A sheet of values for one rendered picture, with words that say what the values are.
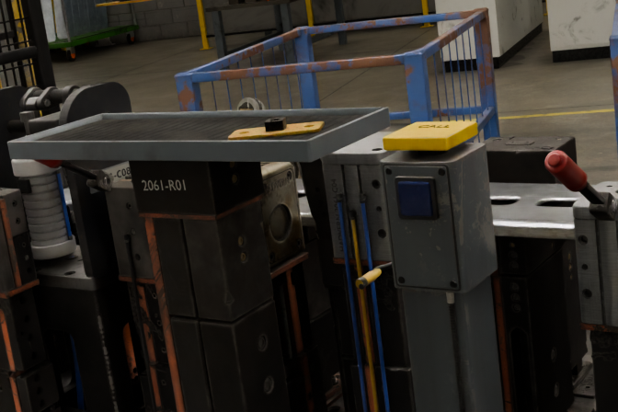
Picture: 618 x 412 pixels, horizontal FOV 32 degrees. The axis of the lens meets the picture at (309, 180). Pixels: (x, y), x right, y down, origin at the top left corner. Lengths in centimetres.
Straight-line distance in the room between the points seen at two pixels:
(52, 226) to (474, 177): 65
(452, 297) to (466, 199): 8
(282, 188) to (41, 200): 32
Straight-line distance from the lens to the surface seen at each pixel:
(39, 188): 138
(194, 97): 344
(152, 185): 105
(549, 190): 131
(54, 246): 139
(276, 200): 123
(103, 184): 127
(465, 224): 89
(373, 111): 101
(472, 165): 90
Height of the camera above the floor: 133
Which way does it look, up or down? 13 degrees down
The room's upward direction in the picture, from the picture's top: 8 degrees counter-clockwise
